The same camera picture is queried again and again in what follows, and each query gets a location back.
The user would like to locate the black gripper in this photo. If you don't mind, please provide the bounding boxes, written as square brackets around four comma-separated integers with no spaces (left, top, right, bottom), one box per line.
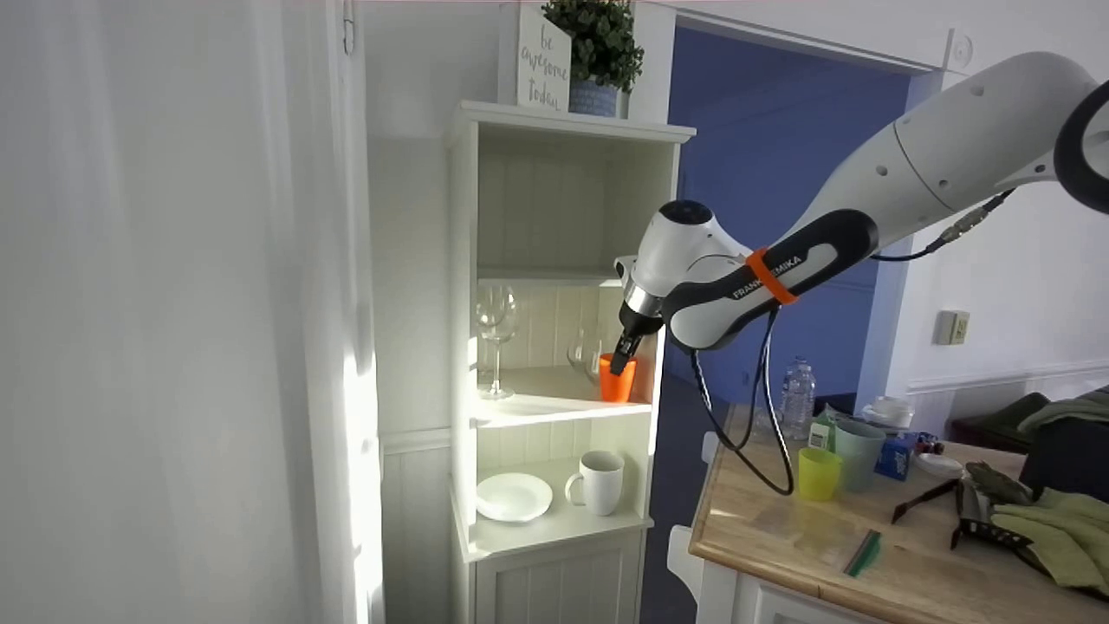
[607,303,669,381]

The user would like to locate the orange plastic cup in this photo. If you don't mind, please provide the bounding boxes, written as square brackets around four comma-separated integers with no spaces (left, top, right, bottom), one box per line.
[591,349,642,407]

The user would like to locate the white shelf cabinet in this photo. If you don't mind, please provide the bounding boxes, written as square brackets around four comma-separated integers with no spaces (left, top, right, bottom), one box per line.
[445,96,698,624]

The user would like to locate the yellow-green plastic cup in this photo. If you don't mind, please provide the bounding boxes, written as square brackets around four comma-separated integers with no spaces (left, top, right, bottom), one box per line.
[795,443,845,506]

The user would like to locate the grey-green cup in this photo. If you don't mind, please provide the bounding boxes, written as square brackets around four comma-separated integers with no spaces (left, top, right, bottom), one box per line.
[821,409,892,492]

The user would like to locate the white mug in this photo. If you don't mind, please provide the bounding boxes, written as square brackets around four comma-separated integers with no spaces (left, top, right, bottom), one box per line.
[562,447,626,519]

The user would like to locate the clear wine glass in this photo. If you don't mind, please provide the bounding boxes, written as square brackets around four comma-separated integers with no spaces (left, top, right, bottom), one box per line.
[469,281,524,400]

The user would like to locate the white plate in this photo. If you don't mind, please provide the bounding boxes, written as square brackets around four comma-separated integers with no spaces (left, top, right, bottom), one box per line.
[472,471,555,526]

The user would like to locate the clear water bottle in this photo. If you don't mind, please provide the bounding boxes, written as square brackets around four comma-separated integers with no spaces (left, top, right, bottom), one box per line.
[776,356,817,447]

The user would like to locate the white crumpled bag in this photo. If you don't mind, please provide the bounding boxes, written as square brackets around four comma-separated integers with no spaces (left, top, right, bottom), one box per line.
[862,391,917,433]

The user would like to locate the blue packet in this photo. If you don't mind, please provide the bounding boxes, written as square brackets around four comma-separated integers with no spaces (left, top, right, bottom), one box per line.
[874,429,921,482]

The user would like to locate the white lettered sign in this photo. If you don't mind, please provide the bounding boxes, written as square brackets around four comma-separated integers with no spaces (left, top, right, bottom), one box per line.
[508,5,575,113]

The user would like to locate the green comb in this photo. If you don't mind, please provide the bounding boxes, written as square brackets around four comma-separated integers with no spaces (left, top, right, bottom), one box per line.
[841,526,884,582]

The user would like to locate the green potted plant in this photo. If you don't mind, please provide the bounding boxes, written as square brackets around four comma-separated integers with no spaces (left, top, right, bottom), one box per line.
[536,0,648,120]

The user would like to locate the black tongs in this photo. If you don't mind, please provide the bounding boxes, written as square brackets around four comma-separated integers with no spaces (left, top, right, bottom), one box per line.
[888,456,1037,555]

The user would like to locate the metal door hinge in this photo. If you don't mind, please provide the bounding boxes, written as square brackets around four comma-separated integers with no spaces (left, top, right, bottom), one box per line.
[337,0,359,59]

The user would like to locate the white panelled door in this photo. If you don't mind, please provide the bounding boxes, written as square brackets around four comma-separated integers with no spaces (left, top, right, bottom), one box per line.
[0,0,373,624]

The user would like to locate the green cloth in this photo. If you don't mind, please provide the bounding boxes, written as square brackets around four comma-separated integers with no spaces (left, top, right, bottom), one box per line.
[988,482,1109,599]

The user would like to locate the orange cable strap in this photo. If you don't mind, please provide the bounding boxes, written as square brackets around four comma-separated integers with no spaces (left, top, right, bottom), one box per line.
[743,245,799,310]

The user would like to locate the light switch plate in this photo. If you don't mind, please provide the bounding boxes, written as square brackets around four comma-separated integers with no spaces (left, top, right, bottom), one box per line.
[930,304,975,347]

